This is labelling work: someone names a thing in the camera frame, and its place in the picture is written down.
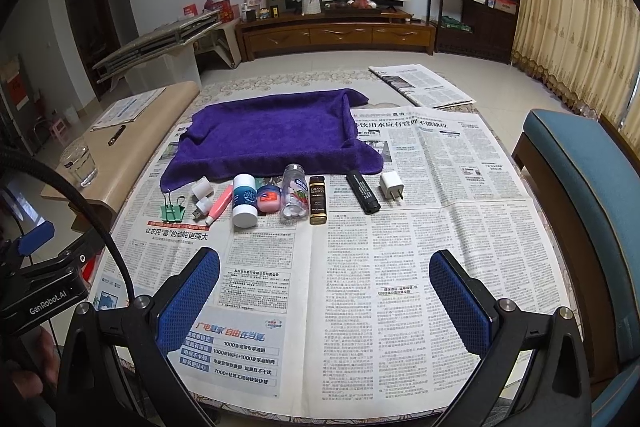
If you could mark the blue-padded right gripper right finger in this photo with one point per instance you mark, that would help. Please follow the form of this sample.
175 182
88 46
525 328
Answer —
468 303

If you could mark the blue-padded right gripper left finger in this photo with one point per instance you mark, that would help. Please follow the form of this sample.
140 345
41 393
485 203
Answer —
180 299

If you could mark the green binder clip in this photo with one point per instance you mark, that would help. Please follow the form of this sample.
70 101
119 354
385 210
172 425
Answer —
172 211

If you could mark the white USB night light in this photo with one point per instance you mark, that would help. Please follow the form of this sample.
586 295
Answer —
201 208

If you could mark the pink correction pen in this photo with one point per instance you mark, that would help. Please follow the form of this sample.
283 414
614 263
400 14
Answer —
218 207

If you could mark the white blue balm tube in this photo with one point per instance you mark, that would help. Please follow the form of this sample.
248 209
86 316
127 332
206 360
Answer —
244 196

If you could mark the pink vaseline jar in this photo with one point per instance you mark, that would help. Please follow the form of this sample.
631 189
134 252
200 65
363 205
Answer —
268 199

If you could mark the clear candy bottle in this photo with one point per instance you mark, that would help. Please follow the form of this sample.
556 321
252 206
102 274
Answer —
294 194

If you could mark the white power adapter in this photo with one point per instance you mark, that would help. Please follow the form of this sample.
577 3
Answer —
391 185

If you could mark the black rectangular stick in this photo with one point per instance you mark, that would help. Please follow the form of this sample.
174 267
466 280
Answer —
363 193

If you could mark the small white pill bottle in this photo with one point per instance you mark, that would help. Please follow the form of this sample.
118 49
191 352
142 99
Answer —
202 188

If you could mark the person's left hand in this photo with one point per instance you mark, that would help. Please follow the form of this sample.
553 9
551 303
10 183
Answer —
41 372

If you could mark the glass cup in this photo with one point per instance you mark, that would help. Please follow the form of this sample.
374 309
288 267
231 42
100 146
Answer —
79 163

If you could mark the spread newspaper on table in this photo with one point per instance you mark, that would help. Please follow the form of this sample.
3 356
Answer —
339 322

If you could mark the beige wooden bench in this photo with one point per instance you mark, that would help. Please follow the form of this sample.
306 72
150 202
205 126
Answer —
120 164

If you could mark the black pen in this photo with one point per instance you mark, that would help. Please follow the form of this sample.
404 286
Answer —
116 135

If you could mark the blue cushioned chair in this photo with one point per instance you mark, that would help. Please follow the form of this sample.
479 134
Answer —
587 180

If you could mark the purple towel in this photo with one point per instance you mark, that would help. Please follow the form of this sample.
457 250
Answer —
261 136

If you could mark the paper sheet on bench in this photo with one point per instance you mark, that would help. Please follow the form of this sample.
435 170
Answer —
126 109

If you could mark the folded newspaper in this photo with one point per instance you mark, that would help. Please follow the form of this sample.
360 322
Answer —
421 86

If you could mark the folded grey table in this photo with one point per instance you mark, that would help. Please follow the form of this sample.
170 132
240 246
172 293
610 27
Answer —
162 40

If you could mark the wooden TV cabinet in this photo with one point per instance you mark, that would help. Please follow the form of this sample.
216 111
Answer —
334 30

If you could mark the beige curtain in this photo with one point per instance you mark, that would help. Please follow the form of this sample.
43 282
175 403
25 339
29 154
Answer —
585 51

